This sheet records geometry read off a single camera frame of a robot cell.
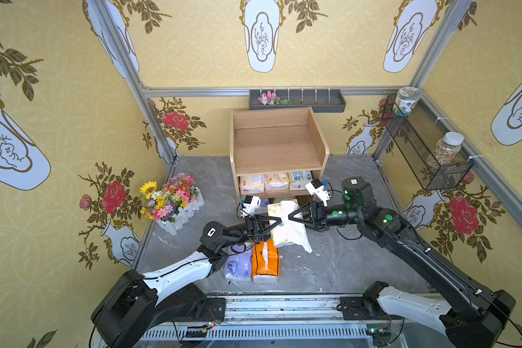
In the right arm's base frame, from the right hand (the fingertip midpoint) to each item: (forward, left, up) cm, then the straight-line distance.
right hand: (296, 216), depth 64 cm
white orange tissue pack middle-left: (+18, +14, -8) cm, 24 cm away
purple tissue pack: (-6, +19, -25) cm, 32 cm away
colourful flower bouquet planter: (+11, +46, -14) cm, 50 cm away
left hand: (-1, +6, -1) cm, 6 cm away
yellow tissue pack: (-6, +2, +1) cm, 6 cm away
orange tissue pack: (-6, +9, -23) cm, 25 cm away
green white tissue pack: (+21, -3, -9) cm, 23 cm away
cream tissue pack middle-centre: (+20, +6, -9) cm, 22 cm away
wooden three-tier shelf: (+32, +3, +1) cm, 32 cm away
